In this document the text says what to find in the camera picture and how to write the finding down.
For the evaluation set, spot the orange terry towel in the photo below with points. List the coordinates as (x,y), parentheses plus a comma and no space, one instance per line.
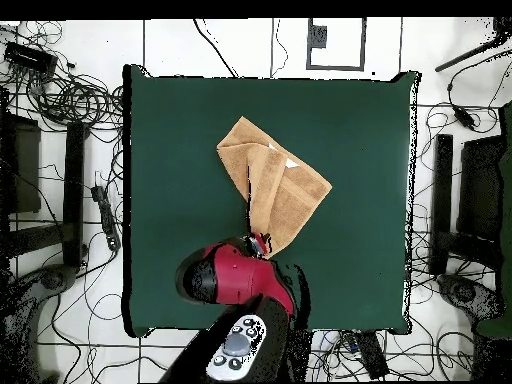
(280,192)

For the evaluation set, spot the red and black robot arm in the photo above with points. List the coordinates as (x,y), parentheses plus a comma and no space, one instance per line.
(240,280)

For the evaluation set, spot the dark green table cloth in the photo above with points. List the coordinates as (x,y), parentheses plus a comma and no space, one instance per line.
(180,160)

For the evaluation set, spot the black power strip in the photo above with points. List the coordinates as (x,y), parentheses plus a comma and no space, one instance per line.
(107,218)
(372,356)

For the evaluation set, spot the black stand leg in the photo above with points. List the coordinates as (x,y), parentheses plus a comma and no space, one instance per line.
(74,192)
(443,180)

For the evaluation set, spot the dark grey square plate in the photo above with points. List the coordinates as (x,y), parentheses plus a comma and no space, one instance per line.
(318,36)

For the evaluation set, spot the black panel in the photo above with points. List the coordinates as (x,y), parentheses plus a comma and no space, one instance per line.
(24,168)
(480,184)

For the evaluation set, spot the black power adapter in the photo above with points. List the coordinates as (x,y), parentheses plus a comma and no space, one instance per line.
(464,118)

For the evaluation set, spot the black rod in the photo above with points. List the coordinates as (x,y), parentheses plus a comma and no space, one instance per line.
(468,54)

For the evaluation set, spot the black electronics box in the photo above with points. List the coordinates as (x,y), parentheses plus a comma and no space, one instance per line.
(30,58)

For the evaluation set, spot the grey rectangular floor frame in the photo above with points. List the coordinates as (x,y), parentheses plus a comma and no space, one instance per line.
(363,44)

